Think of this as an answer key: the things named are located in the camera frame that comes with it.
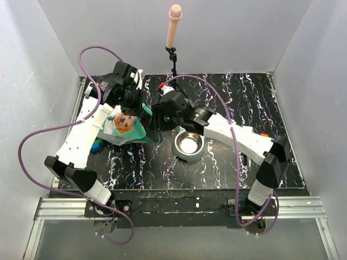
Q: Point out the black tripod stand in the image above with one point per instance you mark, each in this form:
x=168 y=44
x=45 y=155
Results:
x=174 y=84

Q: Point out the teal double pet bowl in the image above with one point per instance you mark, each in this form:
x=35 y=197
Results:
x=188 y=146

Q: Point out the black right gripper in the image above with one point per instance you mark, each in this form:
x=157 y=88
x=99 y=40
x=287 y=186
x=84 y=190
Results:
x=156 y=122

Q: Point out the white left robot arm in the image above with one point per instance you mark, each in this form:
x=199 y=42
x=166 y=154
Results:
x=70 y=162

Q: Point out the green pet food bag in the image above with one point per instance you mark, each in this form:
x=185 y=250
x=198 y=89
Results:
x=120 y=129

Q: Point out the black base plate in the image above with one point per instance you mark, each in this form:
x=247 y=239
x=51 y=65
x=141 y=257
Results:
x=175 y=208

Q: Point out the aluminium rail frame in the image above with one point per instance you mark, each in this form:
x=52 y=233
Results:
x=290 y=207

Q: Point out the beige microphone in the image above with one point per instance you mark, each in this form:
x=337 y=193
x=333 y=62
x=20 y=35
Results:
x=175 y=14

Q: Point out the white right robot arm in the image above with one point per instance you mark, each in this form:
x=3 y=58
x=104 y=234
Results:
x=272 y=155

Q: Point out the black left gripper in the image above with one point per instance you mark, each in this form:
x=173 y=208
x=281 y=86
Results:
x=138 y=109

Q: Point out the blue toy block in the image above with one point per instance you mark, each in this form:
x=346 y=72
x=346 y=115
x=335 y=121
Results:
x=97 y=146

